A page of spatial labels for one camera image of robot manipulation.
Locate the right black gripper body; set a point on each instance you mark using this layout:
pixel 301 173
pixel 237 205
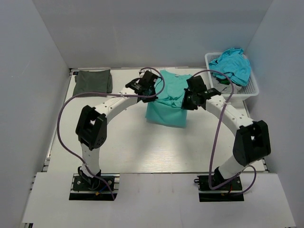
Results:
pixel 188 102

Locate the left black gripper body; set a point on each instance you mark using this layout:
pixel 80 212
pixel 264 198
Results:
pixel 150 99

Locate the teal green t-shirt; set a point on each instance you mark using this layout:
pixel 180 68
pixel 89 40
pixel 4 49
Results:
pixel 166 110

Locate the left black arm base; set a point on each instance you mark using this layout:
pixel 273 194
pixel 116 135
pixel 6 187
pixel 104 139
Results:
pixel 81 190

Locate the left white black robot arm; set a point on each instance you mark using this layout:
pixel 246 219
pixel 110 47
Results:
pixel 91 128

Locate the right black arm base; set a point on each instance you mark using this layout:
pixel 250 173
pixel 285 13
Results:
pixel 231 192

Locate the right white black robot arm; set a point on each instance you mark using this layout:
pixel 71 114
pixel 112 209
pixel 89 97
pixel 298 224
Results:
pixel 252 141

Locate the grey white cloth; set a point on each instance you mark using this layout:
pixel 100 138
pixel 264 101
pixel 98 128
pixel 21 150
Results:
pixel 225 89

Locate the dark green cloth in basket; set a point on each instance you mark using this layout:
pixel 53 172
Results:
pixel 225 82

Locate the light blue t-shirt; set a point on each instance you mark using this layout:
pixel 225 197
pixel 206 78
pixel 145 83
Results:
pixel 232 63

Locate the folded dark grey t-shirt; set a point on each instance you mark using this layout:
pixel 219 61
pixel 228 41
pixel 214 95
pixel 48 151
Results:
pixel 93 81

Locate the white plastic basket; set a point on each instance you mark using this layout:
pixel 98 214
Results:
pixel 245 92

